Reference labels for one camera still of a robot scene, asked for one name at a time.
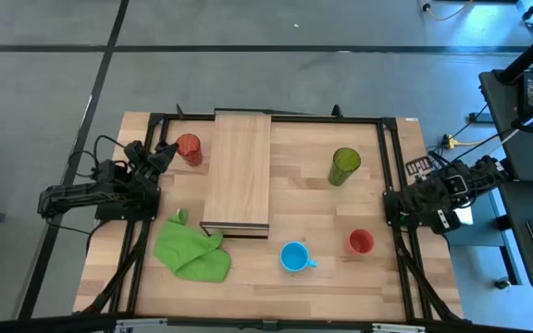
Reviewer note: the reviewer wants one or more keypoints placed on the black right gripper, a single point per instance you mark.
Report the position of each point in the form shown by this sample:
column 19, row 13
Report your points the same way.
column 435, row 187

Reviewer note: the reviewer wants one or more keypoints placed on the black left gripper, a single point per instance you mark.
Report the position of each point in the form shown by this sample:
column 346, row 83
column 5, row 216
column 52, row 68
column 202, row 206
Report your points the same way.
column 138, row 156

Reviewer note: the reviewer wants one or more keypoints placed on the tall red translucent cup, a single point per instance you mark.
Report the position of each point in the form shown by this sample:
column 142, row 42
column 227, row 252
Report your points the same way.
column 191, row 150

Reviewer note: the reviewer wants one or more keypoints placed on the tall green translucent cup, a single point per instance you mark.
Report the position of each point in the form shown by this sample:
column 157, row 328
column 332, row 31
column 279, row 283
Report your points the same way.
column 343, row 166

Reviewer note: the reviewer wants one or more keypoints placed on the small red plastic cup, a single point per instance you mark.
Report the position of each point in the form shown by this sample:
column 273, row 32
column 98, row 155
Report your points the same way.
column 361, row 241

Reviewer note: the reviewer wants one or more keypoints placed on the blue plastic mug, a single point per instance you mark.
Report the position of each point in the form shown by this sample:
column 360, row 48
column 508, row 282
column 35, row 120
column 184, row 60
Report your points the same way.
column 294, row 256

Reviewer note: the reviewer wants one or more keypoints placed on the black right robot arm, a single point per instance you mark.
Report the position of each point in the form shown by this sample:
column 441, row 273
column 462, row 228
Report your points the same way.
column 410, row 201

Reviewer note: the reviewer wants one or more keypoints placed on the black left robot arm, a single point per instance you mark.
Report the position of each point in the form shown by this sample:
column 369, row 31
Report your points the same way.
column 77, row 194

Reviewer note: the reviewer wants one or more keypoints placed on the wooden shelf board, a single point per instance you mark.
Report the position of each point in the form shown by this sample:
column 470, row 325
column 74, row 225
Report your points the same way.
column 239, row 185

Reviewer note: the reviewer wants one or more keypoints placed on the yellow power plug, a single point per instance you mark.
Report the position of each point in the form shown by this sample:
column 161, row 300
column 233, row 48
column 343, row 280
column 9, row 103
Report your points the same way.
column 451, row 141

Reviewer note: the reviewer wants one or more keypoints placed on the white table sticker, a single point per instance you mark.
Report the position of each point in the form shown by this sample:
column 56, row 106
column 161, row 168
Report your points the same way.
column 412, row 119

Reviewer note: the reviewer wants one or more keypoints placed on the white box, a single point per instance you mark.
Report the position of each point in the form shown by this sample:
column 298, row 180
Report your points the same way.
column 464, row 216

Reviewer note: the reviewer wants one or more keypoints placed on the black stand foot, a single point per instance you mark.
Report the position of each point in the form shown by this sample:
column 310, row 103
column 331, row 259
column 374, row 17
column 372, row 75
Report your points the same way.
column 477, row 117

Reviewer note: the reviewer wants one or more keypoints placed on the green cloth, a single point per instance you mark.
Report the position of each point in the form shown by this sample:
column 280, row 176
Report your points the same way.
column 188, row 254

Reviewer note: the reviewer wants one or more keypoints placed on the grey desk top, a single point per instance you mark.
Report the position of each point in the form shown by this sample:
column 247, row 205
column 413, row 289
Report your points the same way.
column 525, row 157
column 516, row 203

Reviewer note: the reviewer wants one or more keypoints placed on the black caster wheel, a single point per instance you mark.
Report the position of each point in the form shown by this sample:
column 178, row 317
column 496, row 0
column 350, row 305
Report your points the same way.
column 502, row 283

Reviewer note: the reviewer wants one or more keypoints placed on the black diagonal pole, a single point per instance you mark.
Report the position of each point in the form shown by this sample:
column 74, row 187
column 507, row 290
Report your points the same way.
column 530, row 55

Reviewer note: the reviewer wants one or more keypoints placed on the black crossbar with silver brackets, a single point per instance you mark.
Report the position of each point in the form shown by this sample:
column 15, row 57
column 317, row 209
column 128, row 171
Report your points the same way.
column 266, row 325

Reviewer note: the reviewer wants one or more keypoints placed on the black aluminium table frame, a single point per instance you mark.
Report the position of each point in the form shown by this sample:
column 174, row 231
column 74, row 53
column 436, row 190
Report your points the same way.
column 294, row 119

